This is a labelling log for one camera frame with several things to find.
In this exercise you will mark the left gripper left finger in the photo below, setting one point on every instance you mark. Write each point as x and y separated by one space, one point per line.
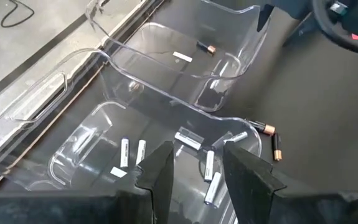
157 186

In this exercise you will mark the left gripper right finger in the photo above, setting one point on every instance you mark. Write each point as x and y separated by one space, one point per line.
250 186

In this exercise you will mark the white AA battery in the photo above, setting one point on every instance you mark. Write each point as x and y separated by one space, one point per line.
210 165
235 137
213 188
124 152
140 152
188 138

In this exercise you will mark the copper-top black AA battery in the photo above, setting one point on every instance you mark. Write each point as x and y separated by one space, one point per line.
207 48
277 146
262 127

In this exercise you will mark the clear plastic bin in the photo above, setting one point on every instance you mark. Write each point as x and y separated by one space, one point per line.
244 37
41 102

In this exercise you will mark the white rectangular label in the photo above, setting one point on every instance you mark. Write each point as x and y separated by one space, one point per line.
182 57
118 172

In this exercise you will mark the small red clip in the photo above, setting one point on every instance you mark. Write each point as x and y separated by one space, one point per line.
355 36

